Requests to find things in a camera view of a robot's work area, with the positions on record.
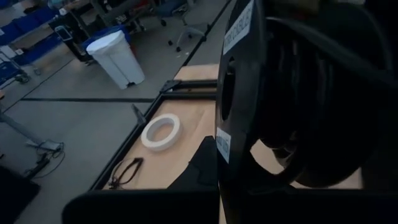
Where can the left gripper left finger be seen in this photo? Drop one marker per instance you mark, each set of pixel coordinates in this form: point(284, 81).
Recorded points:
point(202, 174)

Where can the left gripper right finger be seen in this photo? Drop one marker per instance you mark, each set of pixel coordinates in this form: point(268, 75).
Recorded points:
point(264, 185)

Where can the clear safety glasses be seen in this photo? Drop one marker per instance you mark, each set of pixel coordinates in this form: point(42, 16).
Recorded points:
point(139, 160)

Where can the white tape roll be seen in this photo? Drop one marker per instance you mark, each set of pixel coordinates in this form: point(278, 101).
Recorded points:
point(145, 135)

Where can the white bin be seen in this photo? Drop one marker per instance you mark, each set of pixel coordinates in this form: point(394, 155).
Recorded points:
point(115, 59)

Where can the blue storage bins shelf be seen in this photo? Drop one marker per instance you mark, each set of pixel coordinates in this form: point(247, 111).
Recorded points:
point(40, 49)

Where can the black frame strut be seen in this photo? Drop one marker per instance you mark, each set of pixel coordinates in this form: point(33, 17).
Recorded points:
point(139, 115)

